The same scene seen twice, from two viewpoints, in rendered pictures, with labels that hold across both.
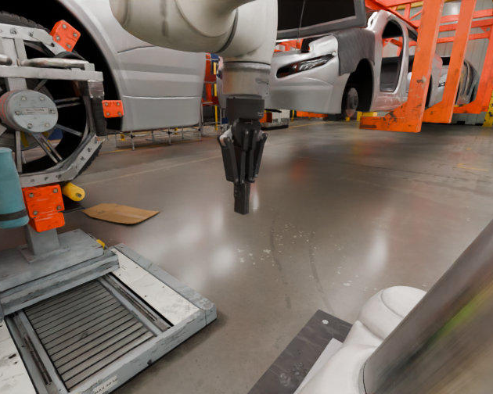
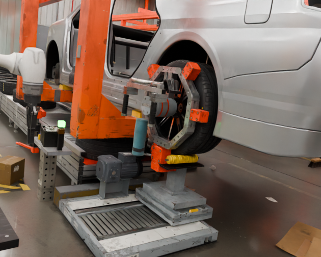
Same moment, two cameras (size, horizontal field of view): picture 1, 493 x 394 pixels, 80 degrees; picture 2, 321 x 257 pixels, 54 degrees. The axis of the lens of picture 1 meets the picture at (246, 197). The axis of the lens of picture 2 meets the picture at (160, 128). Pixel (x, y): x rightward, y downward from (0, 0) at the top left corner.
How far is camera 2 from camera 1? 2.00 m
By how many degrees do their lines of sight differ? 97
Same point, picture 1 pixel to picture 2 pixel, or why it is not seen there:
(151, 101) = (236, 119)
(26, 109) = (144, 103)
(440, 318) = not seen: outside the picture
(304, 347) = (1, 224)
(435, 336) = not seen: outside the picture
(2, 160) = (137, 123)
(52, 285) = (150, 202)
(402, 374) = not seen: outside the picture
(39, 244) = (167, 182)
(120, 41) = (228, 71)
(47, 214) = (155, 161)
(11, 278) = (145, 185)
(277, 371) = not seen: outside the picture
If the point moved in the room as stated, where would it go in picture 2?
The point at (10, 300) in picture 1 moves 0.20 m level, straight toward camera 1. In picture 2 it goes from (139, 194) to (115, 196)
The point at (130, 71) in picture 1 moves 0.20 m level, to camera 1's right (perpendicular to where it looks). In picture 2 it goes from (228, 93) to (228, 94)
